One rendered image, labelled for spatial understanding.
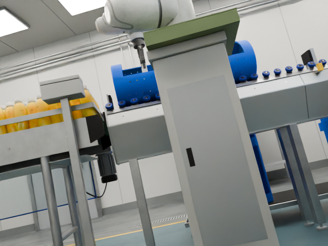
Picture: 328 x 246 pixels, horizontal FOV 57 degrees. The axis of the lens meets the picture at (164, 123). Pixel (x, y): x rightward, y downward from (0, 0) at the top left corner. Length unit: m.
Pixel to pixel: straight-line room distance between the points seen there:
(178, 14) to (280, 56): 4.39
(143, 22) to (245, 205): 0.84
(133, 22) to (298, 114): 1.17
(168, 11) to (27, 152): 1.01
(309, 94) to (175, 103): 1.06
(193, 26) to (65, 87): 0.75
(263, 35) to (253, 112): 3.94
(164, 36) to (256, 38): 4.56
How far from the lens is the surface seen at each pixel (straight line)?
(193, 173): 1.15
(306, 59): 2.23
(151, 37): 1.21
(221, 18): 1.22
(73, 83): 1.62
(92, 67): 5.86
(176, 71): 1.21
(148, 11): 1.34
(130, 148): 1.76
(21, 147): 1.75
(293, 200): 2.24
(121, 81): 1.79
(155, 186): 5.28
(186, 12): 1.38
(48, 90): 1.64
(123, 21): 1.33
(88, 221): 1.57
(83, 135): 1.66
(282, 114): 1.96
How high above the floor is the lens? 0.52
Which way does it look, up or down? 9 degrees up
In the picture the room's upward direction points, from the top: 13 degrees counter-clockwise
